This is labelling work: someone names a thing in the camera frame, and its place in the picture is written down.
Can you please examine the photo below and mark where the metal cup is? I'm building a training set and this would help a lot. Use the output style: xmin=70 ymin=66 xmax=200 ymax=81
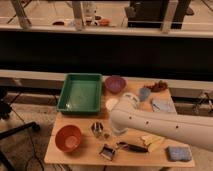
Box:
xmin=91 ymin=122 xmax=103 ymax=138

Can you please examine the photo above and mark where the purple bowl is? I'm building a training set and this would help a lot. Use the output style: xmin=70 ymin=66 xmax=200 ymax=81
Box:
xmin=105 ymin=75 xmax=126 ymax=94

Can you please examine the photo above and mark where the yellow banana toy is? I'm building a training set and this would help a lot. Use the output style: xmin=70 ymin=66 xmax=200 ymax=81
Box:
xmin=141 ymin=134 xmax=165 ymax=153

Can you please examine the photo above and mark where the small metal box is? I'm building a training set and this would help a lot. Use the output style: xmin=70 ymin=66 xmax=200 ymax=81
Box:
xmin=99 ymin=144 xmax=115 ymax=161

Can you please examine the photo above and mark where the brown-red dried object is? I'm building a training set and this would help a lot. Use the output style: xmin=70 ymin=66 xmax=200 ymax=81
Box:
xmin=148 ymin=80 xmax=168 ymax=92

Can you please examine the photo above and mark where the black-handled tool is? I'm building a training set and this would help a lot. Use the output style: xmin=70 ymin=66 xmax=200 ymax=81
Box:
xmin=116 ymin=142 xmax=148 ymax=153

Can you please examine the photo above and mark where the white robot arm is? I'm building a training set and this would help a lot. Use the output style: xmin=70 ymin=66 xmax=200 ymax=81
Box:
xmin=109 ymin=93 xmax=213 ymax=151

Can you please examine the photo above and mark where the black chair base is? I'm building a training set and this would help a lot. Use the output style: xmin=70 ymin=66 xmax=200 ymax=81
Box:
xmin=0 ymin=87 xmax=41 ymax=171

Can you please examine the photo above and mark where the white round lid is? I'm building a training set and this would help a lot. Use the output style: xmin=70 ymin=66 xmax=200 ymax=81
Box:
xmin=105 ymin=98 xmax=118 ymax=111

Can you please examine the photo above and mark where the blue sponge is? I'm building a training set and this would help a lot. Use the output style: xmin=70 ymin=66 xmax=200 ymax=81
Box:
xmin=167 ymin=146 xmax=192 ymax=162

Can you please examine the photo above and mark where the green plastic tray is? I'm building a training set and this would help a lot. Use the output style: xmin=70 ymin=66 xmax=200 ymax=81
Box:
xmin=57 ymin=73 xmax=102 ymax=115

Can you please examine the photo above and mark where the red-orange bowl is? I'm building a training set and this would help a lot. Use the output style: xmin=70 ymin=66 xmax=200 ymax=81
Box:
xmin=55 ymin=125 xmax=82 ymax=153

